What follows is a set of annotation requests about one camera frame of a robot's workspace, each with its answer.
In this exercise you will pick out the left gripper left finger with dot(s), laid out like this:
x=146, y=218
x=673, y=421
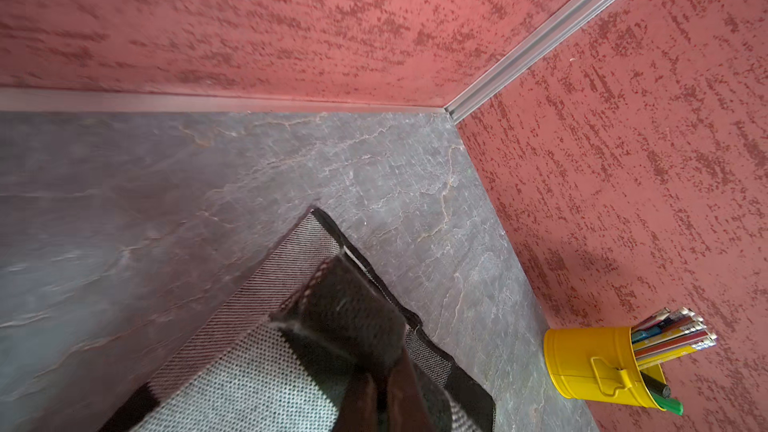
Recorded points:
x=359, y=408

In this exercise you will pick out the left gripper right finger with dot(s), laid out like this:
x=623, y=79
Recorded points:
x=406, y=409

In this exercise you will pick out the green marker pen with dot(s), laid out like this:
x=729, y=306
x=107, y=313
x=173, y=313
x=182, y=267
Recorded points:
x=661, y=394

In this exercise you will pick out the colored pencils bundle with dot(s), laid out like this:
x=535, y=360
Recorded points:
x=670, y=334

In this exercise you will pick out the right corner aluminium post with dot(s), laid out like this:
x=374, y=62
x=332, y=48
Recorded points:
x=567, y=20

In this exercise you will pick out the yellow pencil bucket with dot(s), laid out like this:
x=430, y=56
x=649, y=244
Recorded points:
x=596, y=364

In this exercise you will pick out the black white checkered scarf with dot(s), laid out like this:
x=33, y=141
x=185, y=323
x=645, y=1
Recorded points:
x=279, y=353

